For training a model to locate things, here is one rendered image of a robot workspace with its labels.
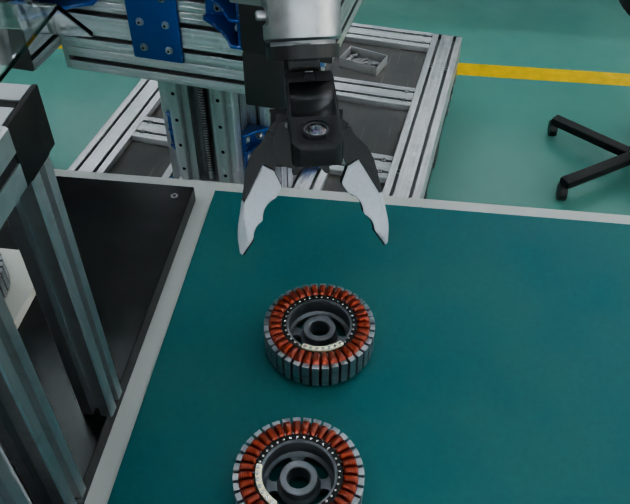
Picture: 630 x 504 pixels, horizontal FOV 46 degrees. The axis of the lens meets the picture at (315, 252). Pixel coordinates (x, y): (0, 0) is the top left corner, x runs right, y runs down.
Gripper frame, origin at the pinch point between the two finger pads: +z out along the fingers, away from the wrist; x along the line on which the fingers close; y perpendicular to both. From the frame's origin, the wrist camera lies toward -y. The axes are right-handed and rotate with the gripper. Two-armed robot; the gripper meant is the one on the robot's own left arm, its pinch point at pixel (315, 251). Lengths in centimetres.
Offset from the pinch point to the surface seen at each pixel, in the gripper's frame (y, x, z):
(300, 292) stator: 1.9, 1.6, 4.7
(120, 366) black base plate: -2.7, 19.8, 9.4
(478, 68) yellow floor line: 188, -74, -12
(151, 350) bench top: 1.3, 17.3, 9.6
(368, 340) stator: -3.6, -4.6, 8.4
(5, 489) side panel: -29.3, 22.3, 6.1
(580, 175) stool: 126, -84, 17
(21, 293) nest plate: 5.1, 30.6, 3.6
